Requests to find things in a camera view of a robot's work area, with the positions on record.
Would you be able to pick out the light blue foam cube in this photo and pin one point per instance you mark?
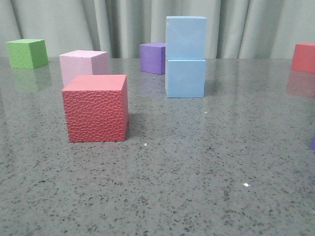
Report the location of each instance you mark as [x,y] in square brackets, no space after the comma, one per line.
[185,37]

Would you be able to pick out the large red textured cube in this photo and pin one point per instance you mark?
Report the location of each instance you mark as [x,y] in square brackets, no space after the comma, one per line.
[96,108]

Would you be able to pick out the purple foam cube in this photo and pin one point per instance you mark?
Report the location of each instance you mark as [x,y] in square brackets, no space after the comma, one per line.
[152,57]

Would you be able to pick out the pink foam cube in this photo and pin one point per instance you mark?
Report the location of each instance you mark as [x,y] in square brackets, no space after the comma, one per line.
[83,62]

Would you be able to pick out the grey-green curtain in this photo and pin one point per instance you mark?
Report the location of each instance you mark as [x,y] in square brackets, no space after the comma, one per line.
[245,29]

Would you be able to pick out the green foam cube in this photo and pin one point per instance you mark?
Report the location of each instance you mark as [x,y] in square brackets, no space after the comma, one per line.
[27,53]

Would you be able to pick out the red foam cube far right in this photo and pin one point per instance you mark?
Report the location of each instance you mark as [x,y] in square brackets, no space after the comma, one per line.
[304,57]

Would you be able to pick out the purple cube at right edge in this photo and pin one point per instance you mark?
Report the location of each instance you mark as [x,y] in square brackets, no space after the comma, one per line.
[313,144]

